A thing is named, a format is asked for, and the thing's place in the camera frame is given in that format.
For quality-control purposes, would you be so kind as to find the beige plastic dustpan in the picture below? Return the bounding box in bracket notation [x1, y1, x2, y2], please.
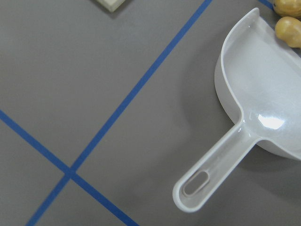
[173, 8, 301, 213]

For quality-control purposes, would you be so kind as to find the tan toy ginger root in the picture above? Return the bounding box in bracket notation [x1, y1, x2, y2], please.
[275, 16, 301, 48]

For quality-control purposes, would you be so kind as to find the brown toy potato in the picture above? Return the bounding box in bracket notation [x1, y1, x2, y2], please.
[273, 0, 301, 18]

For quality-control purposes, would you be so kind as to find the bamboo cutting board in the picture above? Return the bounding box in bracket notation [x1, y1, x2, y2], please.
[96, 0, 125, 12]

